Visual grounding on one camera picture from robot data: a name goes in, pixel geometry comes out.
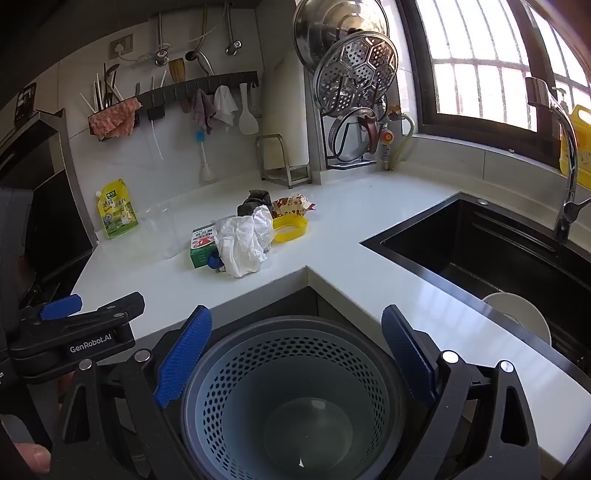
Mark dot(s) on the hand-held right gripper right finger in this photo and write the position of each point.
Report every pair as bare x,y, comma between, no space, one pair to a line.
406,350

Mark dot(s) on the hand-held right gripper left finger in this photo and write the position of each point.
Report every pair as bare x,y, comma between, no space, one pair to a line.
184,355

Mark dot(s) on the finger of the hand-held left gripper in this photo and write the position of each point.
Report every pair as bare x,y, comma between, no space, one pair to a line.
92,344
60,307

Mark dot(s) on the small blue cap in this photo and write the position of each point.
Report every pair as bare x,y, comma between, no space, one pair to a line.
214,262

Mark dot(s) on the grey perforated trash bin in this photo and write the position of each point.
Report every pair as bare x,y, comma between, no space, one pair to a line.
286,369

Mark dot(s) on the green and white carton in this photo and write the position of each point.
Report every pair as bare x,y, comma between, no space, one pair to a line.
202,244

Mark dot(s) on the white paper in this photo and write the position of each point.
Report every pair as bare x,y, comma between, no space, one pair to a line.
240,249

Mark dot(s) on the clear plastic cup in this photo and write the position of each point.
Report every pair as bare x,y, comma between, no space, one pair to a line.
159,230

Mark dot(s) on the person's left hand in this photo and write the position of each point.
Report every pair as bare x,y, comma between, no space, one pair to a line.
27,459

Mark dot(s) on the steel range hood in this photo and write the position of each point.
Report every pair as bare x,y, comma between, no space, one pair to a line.
69,175

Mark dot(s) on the yellow green seasoning pouch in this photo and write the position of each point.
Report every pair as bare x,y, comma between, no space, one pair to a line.
115,212

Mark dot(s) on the steel sink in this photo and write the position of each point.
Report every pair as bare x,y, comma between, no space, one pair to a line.
461,258

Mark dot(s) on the white plate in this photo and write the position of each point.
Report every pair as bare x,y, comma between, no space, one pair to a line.
521,314

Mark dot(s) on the pink dish cloth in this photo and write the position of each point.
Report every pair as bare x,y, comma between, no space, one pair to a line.
113,121

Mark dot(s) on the bundle of chopsticks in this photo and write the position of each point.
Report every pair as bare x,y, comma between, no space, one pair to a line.
99,94

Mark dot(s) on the yellow plastic bowl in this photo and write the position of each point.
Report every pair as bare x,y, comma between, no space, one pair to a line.
295,223

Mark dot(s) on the dark crumpled cloth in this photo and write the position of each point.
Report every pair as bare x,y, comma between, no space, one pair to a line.
254,201

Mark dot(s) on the blue white bottle brush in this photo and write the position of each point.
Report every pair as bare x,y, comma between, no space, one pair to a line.
206,173

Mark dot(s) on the brown snack wrapper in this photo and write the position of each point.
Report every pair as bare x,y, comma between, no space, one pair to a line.
291,205

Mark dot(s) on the black lid rack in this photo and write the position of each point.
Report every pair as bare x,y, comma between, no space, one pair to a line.
346,165

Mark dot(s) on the steel cutting board rack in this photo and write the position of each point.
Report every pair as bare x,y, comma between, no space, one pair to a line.
295,173

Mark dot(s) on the grey hanging cloth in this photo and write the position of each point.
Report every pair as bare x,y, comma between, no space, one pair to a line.
202,110

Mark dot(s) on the wooden spatula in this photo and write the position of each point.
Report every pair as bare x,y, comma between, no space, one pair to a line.
177,71

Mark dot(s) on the white rice paddle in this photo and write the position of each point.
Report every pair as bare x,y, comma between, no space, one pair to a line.
248,122

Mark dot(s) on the white hanging cloth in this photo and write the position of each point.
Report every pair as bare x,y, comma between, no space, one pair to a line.
225,106

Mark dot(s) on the steel kitchen faucet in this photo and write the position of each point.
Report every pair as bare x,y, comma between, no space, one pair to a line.
570,152

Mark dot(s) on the white cutting board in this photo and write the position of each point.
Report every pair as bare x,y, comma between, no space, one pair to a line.
286,115

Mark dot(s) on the yellow oil bottle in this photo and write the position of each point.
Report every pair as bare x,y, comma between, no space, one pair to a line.
581,138

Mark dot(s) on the barred window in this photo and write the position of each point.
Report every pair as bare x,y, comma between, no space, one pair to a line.
480,83

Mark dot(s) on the perforated steel steamer plate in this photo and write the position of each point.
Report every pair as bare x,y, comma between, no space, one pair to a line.
355,74

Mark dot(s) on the steel pot lid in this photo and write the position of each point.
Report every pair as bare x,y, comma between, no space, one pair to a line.
332,23

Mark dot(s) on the white wall socket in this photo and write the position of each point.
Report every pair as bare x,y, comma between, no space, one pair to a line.
121,46

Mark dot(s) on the black wall hook rail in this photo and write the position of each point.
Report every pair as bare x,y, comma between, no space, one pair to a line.
184,90

